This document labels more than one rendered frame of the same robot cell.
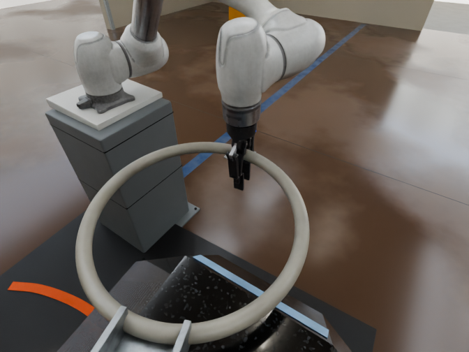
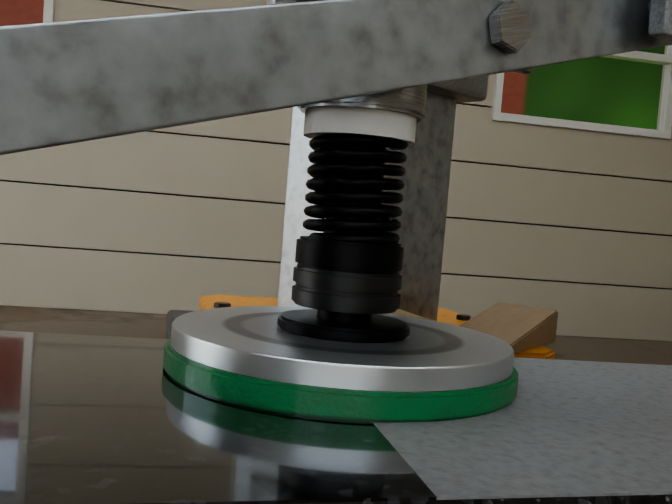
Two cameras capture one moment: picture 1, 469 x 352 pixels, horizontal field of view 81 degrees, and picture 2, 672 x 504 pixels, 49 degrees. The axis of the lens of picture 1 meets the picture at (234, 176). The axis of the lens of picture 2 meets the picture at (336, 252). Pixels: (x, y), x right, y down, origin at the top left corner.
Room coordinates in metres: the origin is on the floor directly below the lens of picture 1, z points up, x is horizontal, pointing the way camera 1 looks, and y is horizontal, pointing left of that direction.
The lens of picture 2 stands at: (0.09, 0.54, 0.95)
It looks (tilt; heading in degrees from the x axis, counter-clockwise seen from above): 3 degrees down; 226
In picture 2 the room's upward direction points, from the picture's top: 5 degrees clockwise
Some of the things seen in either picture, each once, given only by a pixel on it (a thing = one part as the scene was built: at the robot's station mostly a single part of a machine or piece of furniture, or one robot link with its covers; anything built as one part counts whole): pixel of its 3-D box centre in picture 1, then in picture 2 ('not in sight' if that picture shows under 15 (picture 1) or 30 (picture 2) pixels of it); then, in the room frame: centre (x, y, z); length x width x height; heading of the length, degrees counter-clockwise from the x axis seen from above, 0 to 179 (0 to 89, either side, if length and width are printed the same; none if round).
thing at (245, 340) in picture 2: not in sight; (342, 339); (-0.24, 0.21, 0.87); 0.21 x 0.21 x 0.01
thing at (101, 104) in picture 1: (101, 95); not in sight; (1.14, 0.59, 0.86); 0.22 x 0.18 x 0.06; 140
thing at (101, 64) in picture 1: (98, 62); not in sight; (1.16, 0.56, 1.00); 0.18 x 0.16 x 0.22; 132
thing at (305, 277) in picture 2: not in sight; (347, 277); (-0.24, 0.21, 0.91); 0.07 x 0.07 x 0.01
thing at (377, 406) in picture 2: not in sight; (341, 345); (-0.24, 0.21, 0.87); 0.22 x 0.22 x 0.04
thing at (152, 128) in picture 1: (131, 171); not in sight; (1.16, 0.58, 0.40); 0.50 x 0.50 x 0.80; 56
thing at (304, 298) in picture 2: not in sight; (345, 296); (-0.24, 0.21, 0.90); 0.07 x 0.07 x 0.01
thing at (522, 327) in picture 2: not in sight; (501, 326); (-0.85, -0.06, 0.80); 0.20 x 0.10 x 0.05; 11
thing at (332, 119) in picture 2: not in sight; (361, 111); (-0.24, 0.21, 1.02); 0.07 x 0.07 x 0.04
